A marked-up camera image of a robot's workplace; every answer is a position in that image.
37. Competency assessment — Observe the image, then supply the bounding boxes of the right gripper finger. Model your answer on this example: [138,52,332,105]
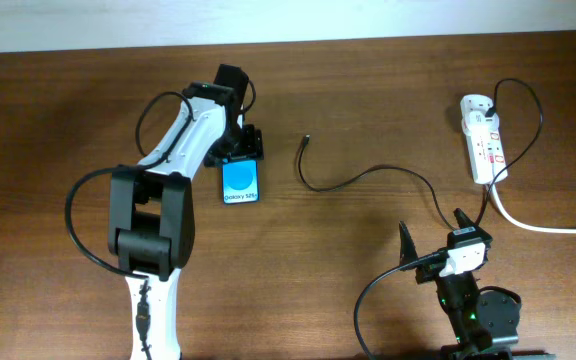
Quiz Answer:
[399,221,419,271]
[453,208,474,230]

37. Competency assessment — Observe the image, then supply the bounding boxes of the blue Galaxy smartphone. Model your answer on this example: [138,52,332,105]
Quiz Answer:
[222,160,260,205]

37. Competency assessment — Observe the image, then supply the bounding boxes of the black USB charging cable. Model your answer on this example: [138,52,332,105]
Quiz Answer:
[296,77,544,232]

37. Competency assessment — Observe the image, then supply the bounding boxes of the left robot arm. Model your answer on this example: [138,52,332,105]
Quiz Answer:
[108,64,264,359]

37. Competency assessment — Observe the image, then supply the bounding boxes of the white charger adapter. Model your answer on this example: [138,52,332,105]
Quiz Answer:
[460,94,499,136]

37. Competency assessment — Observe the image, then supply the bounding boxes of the white power strip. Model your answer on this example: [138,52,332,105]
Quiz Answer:
[459,95,509,185]

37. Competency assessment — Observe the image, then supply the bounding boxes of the right camera black cable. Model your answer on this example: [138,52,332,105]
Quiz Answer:
[352,249,449,360]

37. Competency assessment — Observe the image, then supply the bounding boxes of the camera black cable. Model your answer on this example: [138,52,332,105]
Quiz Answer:
[352,249,449,360]
[64,79,257,360]

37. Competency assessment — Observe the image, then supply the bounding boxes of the white power strip cord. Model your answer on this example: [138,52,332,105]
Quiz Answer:
[488,182,576,237]

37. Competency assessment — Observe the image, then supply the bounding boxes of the left camera black cable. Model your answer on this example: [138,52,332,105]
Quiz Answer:
[64,79,257,360]

